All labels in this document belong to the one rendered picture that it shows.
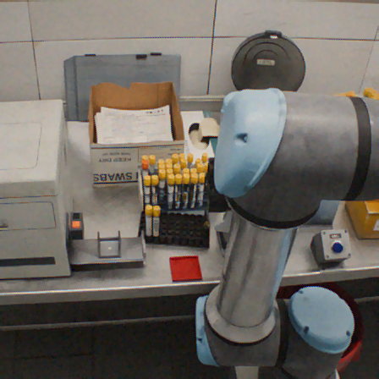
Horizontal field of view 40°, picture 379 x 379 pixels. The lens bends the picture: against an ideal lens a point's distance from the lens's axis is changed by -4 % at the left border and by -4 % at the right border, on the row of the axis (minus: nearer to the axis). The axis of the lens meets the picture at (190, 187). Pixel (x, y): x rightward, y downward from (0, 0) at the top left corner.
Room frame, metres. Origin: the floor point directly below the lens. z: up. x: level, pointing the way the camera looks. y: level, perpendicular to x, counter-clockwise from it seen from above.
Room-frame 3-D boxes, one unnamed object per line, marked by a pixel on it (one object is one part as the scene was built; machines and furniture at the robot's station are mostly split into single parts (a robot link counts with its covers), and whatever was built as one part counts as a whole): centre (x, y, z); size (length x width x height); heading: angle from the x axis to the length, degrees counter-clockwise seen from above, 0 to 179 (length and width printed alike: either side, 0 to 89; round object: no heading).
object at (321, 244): (0.86, -0.34, 0.92); 0.13 x 0.07 x 0.08; 11
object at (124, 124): (1.17, 0.17, 0.95); 0.29 x 0.25 x 0.15; 11
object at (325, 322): (0.50, -0.23, 1.07); 0.13 x 0.12 x 0.14; 92
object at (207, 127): (1.19, -0.02, 0.92); 0.24 x 0.12 x 0.10; 11
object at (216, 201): (0.85, -0.08, 1.08); 0.09 x 0.08 x 0.12; 101
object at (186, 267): (0.77, 0.00, 0.88); 0.07 x 0.07 x 0.01; 11
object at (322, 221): (0.96, -0.32, 0.92); 0.10 x 0.07 x 0.10; 96
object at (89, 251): (0.77, 0.19, 0.92); 0.21 x 0.07 x 0.05; 101
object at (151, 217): (0.88, 0.03, 0.93); 0.17 x 0.09 x 0.11; 91
